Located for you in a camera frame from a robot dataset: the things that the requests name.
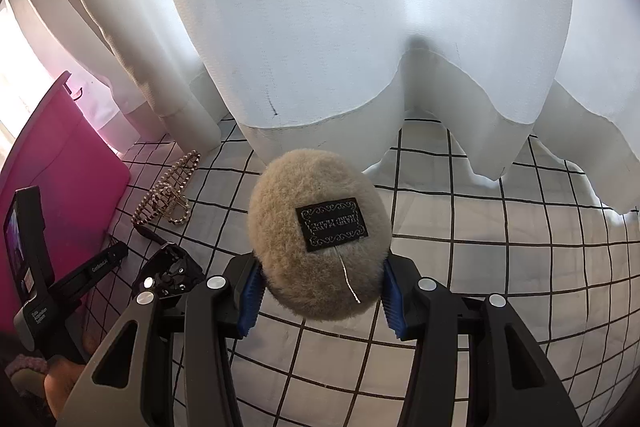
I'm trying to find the gold pearl hair claw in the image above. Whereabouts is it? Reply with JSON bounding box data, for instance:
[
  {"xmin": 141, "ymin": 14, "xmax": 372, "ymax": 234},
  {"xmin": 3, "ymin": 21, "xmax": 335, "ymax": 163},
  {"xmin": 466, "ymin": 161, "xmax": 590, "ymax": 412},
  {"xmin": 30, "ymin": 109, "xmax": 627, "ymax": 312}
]
[{"xmin": 131, "ymin": 150, "xmax": 201, "ymax": 225}]

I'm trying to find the white sheer curtain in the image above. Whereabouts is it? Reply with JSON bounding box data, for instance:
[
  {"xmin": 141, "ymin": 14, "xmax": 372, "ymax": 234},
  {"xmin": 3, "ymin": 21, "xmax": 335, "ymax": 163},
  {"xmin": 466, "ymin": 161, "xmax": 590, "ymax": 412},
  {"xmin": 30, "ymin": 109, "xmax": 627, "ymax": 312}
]
[{"xmin": 49, "ymin": 0, "xmax": 640, "ymax": 216}]

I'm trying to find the black wrist watch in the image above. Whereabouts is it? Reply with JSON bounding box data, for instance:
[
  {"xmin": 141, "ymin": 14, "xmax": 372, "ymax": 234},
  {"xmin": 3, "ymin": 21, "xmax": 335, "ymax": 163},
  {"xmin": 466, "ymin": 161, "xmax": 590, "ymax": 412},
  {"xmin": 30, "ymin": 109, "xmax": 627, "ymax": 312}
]
[{"xmin": 134, "ymin": 223, "xmax": 172, "ymax": 249}]

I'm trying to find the beige fuzzy round pouch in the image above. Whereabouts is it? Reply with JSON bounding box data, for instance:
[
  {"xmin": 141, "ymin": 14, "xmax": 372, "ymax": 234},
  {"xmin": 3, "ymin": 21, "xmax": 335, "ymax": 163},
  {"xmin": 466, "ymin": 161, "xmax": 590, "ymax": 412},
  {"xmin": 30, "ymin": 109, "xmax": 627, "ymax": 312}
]
[{"xmin": 247, "ymin": 150, "xmax": 392, "ymax": 322}]

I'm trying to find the pink storage box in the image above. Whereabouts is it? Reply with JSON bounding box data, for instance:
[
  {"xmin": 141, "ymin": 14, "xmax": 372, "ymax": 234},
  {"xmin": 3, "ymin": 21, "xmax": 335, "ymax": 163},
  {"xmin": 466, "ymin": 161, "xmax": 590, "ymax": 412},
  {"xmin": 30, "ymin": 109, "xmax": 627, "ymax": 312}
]
[{"xmin": 1, "ymin": 72, "xmax": 130, "ymax": 279}]

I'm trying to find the person left hand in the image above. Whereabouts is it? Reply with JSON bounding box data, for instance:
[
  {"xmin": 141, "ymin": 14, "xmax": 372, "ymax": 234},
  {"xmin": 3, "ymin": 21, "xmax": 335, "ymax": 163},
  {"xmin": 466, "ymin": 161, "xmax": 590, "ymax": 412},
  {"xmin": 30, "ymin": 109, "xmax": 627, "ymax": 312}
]
[{"xmin": 43, "ymin": 355, "xmax": 87, "ymax": 419}]

